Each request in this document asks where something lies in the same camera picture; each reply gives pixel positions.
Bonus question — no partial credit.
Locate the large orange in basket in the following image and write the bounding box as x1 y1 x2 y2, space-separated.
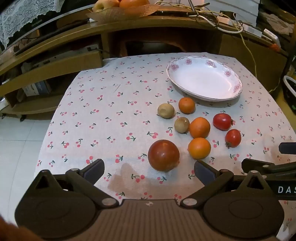
119 0 150 10

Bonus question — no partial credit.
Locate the cherry print tablecloth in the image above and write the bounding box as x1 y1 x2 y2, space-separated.
36 52 296 233

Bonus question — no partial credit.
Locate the black and white basket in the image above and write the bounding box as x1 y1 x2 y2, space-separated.
282 75 296 111

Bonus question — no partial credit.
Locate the yellowish brown round fruit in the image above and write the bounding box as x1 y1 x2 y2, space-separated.
157 103 175 119

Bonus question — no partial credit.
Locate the cardboard box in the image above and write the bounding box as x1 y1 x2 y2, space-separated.
23 80 52 97

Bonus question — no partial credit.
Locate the white power strip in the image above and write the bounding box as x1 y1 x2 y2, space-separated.
240 24 281 45

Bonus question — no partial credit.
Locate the white lace cloth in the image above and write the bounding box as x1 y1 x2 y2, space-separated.
0 0 68 49

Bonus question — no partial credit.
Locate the white floral rim plate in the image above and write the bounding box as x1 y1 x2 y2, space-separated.
166 56 243 102

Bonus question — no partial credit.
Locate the yellow apple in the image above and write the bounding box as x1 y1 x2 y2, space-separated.
92 0 121 12

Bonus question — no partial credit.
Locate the small orange mandarin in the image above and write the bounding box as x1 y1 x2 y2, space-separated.
178 97 196 114

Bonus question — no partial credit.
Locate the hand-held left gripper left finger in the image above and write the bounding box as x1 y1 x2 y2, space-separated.
30 159 120 208

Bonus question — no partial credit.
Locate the black television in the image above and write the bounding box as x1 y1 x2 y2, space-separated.
0 6 94 56

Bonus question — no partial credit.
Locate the woven fruit basket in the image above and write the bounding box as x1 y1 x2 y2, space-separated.
86 4 160 23

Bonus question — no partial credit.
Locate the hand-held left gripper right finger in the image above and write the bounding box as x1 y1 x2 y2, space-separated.
180 159 270 208

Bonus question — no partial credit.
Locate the small red tomato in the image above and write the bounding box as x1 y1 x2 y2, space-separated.
225 129 242 149

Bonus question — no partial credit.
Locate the large dark red tomato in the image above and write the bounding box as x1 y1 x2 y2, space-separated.
148 139 180 172

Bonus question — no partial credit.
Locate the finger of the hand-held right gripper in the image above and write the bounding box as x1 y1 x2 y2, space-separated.
278 142 296 155
241 158 296 175

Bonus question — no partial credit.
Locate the white cable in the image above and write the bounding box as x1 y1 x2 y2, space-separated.
190 13 244 33

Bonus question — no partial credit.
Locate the wooden cabinet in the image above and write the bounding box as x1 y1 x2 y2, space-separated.
0 5 290 116

